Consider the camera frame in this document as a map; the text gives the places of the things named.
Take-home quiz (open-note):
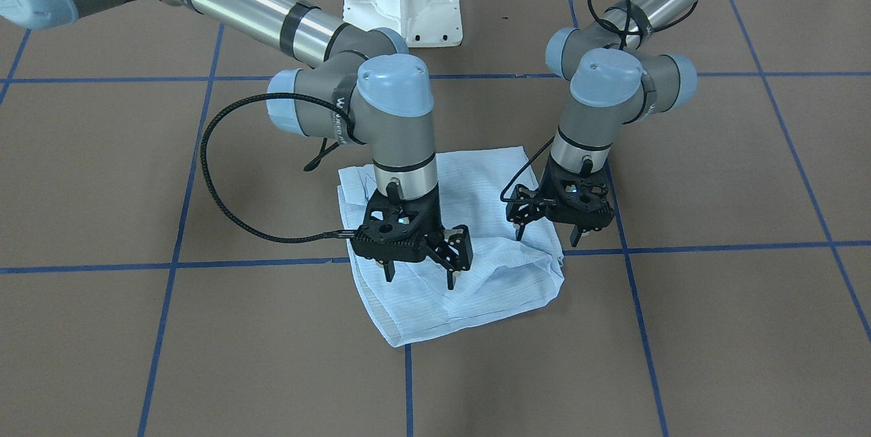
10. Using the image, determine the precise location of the light blue striped shirt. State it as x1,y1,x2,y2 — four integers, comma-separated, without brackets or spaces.
349,146,564,347

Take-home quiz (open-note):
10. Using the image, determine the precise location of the black braided cable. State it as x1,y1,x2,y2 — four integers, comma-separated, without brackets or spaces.
199,92,361,244

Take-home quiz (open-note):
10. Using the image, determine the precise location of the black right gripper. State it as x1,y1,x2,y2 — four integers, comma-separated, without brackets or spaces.
352,189,474,291

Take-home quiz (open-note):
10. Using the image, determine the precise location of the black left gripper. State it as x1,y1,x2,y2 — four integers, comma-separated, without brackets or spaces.
507,158,614,248

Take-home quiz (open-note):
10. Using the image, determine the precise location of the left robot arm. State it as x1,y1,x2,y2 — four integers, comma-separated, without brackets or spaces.
500,0,699,246

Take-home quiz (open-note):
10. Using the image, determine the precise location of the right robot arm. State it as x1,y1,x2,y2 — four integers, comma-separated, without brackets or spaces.
2,0,473,289

